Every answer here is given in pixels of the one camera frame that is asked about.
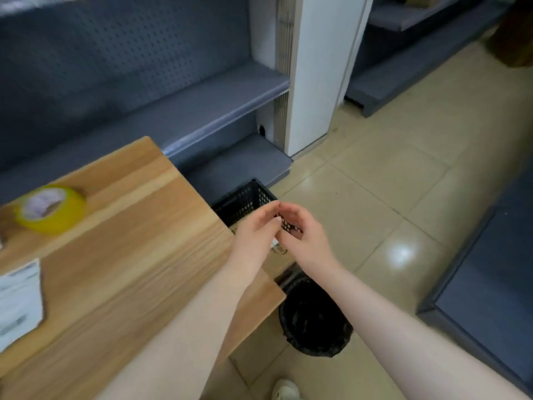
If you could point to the person's right hand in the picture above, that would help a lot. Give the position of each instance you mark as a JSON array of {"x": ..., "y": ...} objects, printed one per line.
[{"x": 310, "y": 241}]

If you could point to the person's left hand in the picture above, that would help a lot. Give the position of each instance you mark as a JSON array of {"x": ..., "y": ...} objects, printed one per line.
[{"x": 254, "y": 239}]

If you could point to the person's left fingers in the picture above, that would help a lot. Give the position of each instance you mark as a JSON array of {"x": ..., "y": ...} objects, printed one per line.
[{"x": 268, "y": 216}]

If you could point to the person's right fingers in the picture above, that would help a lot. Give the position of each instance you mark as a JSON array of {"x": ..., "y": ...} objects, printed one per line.
[{"x": 287, "y": 220}]

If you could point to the person's left forearm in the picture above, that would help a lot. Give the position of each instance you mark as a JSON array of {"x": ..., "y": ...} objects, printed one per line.
[{"x": 179, "y": 333}]

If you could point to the person's right forearm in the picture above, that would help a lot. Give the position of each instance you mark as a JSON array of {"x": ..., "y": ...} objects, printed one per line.
[{"x": 416, "y": 333}]

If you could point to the black plastic basket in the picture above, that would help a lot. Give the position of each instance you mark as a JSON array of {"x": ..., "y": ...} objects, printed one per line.
[{"x": 245, "y": 202}]

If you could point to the black trash bin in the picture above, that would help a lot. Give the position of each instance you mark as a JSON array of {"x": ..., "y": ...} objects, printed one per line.
[{"x": 314, "y": 318}]

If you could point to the white pillar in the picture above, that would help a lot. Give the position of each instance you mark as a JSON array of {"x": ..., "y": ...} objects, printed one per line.
[{"x": 316, "y": 66}]

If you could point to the wooden table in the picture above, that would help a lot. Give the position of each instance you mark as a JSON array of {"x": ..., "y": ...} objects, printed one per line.
[{"x": 112, "y": 270}]

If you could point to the person's white shoe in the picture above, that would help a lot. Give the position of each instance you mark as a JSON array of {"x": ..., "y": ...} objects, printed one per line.
[{"x": 285, "y": 389}]

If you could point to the grey pegboard shelf unit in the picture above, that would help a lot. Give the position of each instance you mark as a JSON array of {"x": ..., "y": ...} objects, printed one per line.
[{"x": 125, "y": 87}]

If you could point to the grey display platform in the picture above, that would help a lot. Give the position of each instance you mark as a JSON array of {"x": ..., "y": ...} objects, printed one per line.
[{"x": 487, "y": 279}]

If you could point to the grey low shelf unit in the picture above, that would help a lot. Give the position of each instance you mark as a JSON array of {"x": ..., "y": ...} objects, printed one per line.
[{"x": 412, "y": 49}]

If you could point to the yellow tape roll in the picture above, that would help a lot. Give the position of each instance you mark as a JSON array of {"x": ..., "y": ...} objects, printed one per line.
[{"x": 50, "y": 209}]

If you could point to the white paper sheet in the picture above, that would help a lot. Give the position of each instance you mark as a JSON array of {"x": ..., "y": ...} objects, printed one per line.
[{"x": 18, "y": 304}]

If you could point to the brown cardboard box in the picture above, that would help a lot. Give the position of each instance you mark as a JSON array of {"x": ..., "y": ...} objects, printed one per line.
[{"x": 513, "y": 35}]

